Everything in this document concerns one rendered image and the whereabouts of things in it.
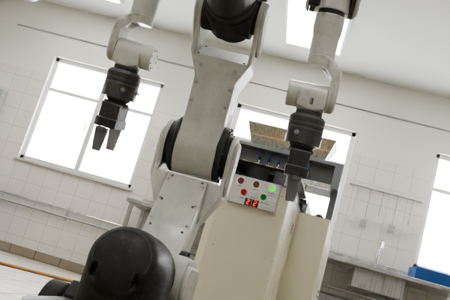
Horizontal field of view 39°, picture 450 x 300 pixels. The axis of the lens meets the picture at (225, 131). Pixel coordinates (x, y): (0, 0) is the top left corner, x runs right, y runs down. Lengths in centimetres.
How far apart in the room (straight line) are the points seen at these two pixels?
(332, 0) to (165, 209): 64
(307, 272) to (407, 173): 371
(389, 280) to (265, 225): 350
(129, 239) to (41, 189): 645
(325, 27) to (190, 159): 45
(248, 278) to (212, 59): 170
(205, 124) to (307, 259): 231
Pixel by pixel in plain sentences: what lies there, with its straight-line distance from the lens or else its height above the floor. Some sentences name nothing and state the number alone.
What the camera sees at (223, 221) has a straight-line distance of 314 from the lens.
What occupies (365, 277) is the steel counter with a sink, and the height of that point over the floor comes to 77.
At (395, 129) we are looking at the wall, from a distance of 739.
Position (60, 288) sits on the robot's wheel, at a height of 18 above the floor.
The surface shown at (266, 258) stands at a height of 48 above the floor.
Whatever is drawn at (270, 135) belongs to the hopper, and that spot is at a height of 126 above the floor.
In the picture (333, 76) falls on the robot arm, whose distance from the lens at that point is 155.
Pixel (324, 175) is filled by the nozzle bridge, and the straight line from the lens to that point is 393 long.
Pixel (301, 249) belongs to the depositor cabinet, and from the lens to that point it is 378.
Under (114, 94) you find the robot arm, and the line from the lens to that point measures 162.
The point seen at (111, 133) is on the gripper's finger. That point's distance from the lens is 172.
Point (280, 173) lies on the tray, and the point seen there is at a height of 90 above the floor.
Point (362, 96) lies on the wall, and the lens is 744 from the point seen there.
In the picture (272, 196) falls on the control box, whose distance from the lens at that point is 310.
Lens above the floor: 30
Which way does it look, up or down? 13 degrees up
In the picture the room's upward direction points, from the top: 17 degrees clockwise
